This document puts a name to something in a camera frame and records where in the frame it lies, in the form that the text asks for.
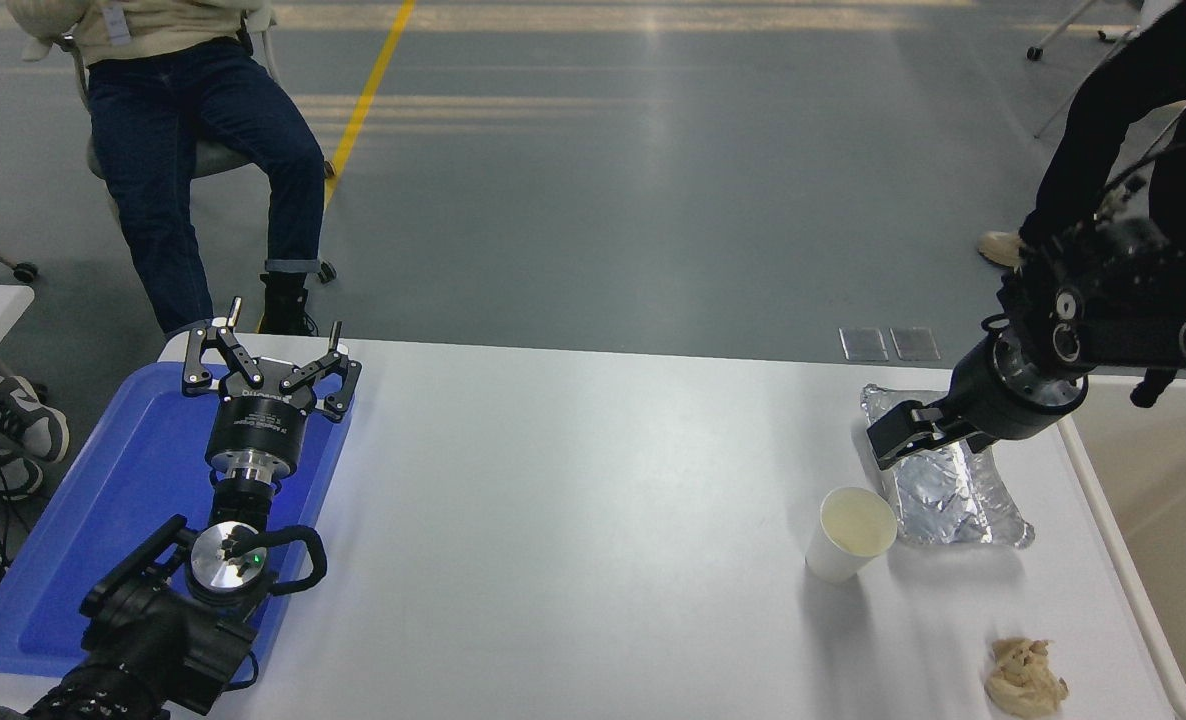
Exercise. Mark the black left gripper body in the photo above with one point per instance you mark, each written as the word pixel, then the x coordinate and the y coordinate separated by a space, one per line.
pixel 253 425

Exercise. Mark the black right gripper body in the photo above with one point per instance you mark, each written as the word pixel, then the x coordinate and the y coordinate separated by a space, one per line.
pixel 998 405

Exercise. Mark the white paper cup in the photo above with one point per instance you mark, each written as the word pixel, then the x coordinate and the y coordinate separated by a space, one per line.
pixel 838 560

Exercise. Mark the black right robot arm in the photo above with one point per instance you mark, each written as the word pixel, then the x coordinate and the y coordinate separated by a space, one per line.
pixel 1133 310

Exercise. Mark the silver foil tray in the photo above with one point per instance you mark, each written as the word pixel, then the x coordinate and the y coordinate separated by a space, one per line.
pixel 943 500

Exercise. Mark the blue plastic tray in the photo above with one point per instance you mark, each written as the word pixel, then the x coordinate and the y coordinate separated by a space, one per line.
pixel 103 500

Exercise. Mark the large pale bin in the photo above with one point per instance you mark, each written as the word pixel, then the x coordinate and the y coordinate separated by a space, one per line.
pixel 1173 520

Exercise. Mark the seated person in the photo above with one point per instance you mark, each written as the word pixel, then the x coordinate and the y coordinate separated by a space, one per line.
pixel 153 130

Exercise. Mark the crumpled tan paper ball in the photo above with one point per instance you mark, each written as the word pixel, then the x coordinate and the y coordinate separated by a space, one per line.
pixel 1023 680

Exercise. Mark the standing person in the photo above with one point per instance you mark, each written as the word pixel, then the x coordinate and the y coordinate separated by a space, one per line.
pixel 1103 130

